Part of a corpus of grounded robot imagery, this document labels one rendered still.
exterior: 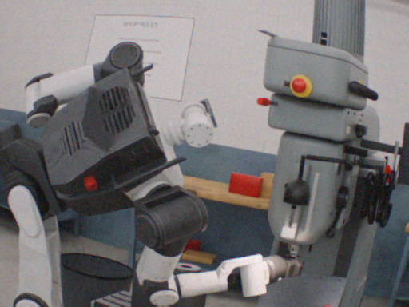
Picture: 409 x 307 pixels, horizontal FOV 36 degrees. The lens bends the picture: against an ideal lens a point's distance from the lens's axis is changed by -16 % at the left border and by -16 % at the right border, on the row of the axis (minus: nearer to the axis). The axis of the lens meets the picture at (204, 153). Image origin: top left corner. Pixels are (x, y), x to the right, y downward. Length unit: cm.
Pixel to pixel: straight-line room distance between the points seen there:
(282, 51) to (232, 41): 479
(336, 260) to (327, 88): 83
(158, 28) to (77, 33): 101
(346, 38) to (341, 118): 40
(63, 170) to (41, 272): 35
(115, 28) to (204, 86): 121
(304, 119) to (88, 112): 63
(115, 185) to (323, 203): 65
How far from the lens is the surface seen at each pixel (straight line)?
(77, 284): 390
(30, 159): 180
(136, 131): 159
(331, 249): 251
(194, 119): 174
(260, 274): 194
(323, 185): 202
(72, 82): 186
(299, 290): 252
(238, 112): 664
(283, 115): 200
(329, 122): 197
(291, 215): 201
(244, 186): 602
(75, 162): 165
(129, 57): 182
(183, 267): 225
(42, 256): 183
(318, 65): 188
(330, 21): 228
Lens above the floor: 172
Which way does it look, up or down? 5 degrees down
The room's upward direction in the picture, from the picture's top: 8 degrees clockwise
